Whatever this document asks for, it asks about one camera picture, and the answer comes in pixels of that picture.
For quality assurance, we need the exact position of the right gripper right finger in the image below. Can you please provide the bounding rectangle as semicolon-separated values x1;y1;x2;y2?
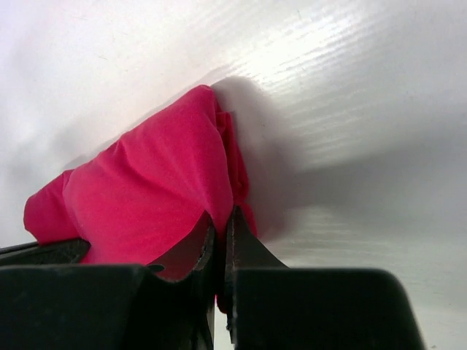
218;208;425;349

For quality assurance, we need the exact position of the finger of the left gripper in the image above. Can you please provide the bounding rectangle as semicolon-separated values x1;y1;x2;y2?
1;238;90;266

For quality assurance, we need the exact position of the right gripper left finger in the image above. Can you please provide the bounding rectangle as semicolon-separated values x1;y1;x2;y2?
1;214;216;349

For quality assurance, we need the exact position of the pink t shirt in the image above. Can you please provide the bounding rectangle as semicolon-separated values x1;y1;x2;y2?
23;84;258;314

